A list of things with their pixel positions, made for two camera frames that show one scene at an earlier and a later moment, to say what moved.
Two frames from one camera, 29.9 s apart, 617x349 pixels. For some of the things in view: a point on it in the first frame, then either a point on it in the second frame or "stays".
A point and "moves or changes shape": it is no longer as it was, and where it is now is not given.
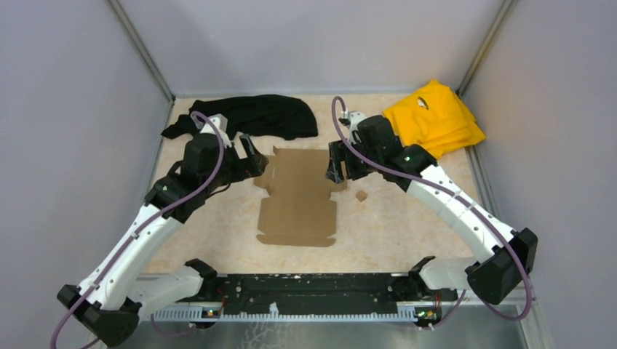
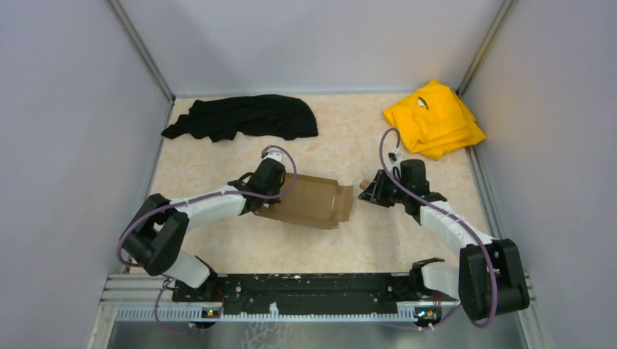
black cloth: [271, 115] stays
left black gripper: [253, 164] -> [272, 201]
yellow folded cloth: [435, 118] stays
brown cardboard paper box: [298, 211] moves or changes shape
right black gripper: [340, 151] -> [375, 192]
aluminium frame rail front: [453, 311] stays
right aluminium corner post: [506, 6] stays
